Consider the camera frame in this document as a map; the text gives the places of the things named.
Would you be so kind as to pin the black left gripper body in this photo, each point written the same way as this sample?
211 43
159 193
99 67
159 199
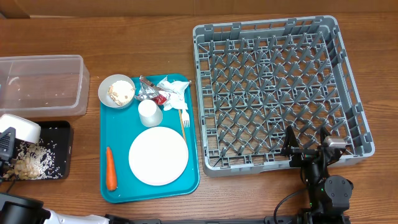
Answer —
4 158

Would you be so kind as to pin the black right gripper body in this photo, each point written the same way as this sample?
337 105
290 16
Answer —
301 155

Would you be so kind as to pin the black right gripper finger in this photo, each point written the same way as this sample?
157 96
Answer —
290 145
324 136

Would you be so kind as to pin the rice and peanut scraps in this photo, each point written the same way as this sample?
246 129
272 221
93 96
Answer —
33 162

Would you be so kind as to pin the orange carrot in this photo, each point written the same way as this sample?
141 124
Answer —
111 177

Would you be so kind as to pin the grey bowl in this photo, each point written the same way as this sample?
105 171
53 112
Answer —
117 91

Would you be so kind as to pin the white bowl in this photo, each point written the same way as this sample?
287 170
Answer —
26 130

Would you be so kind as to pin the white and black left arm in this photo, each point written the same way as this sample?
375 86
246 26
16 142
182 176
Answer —
19 210

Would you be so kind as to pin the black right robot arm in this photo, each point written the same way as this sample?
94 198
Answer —
329 195

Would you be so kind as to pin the black waste tray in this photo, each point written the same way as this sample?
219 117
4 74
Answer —
57 135

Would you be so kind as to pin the grey plastic dishwasher rack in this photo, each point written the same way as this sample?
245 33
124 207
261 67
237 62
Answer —
254 79

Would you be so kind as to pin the clear plastic bin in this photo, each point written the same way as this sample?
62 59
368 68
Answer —
39 86

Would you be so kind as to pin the white plastic fork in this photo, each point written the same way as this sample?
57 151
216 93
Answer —
185 118

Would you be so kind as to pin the wooden chopstick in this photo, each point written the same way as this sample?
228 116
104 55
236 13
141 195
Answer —
182 126

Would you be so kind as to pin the crumpled white napkin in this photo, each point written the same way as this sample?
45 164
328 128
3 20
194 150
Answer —
175 94

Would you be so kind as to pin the red sauce packet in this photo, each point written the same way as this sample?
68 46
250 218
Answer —
160 99

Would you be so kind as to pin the teal plastic tray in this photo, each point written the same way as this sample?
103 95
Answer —
118 130

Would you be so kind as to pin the translucent plastic cup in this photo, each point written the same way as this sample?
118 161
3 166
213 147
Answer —
149 113

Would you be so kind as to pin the crumpled foil wrapper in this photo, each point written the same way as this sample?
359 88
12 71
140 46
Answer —
147 89

